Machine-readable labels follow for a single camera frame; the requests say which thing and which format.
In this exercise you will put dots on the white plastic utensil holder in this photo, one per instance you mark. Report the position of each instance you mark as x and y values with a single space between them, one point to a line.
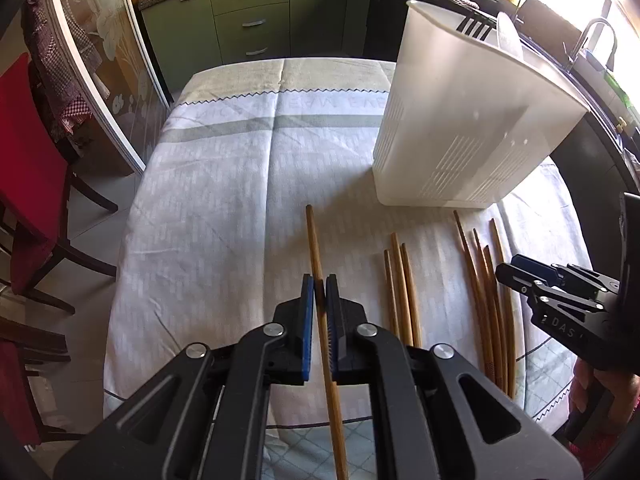
464 122

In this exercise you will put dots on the dark wooden chopstick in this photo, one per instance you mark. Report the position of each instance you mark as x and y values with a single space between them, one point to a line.
480 304
493 317
506 320

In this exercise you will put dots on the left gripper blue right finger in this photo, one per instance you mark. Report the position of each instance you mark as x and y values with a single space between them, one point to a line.
336 326

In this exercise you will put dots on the checkered hanging apron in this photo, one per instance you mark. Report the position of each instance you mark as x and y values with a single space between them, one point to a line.
68 105

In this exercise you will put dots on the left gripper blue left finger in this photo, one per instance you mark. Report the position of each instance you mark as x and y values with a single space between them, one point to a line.
307 299

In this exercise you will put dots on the light bamboo chopstick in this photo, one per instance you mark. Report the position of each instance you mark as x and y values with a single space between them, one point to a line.
333 402
405 295
391 294

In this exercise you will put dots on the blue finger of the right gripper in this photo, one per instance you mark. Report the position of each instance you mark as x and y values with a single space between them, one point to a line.
542 271
517 279

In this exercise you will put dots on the green lower kitchen cabinets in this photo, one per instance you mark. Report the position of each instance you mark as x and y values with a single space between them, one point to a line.
187 36

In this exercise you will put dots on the black plastic fork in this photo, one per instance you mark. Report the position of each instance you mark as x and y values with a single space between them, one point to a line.
476 27

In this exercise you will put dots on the patterned grey tablecloth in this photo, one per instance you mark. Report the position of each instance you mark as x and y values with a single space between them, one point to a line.
216 235

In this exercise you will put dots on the red chair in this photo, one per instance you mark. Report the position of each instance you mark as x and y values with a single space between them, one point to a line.
35 186

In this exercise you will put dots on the chrome sink faucet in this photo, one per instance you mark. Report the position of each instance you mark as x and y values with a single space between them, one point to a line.
589 38

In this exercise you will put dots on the glass sliding door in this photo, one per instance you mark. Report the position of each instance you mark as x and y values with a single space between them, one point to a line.
102 45

